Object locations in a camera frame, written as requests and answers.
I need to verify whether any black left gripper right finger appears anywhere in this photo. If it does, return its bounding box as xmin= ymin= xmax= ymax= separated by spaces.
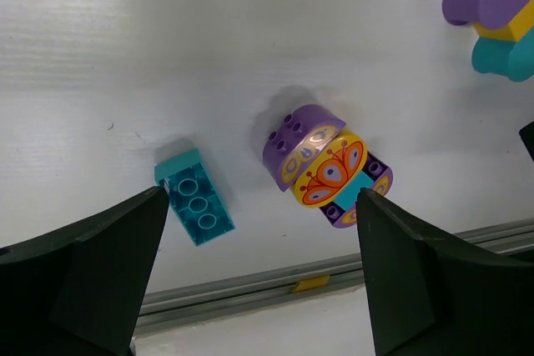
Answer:
xmin=356 ymin=189 xmax=533 ymax=355

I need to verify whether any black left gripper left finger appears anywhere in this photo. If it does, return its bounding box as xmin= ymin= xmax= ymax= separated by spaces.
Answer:
xmin=1 ymin=187 xmax=169 ymax=355

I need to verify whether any small teal lego brick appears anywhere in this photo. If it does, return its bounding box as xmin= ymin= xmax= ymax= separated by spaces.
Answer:
xmin=334 ymin=171 xmax=374 ymax=212

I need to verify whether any teal rectangular lego brick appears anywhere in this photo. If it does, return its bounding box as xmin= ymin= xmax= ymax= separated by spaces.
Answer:
xmin=154 ymin=149 xmax=234 ymax=246

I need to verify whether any yellow square lego brick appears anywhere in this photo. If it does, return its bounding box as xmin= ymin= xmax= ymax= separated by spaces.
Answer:
xmin=474 ymin=0 xmax=533 ymax=42

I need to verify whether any yellow tape piece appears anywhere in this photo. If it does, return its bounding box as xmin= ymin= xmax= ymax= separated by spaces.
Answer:
xmin=290 ymin=274 xmax=330 ymax=293

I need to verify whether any aluminium table rail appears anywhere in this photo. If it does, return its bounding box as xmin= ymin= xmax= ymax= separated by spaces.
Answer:
xmin=133 ymin=218 xmax=534 ymax=337

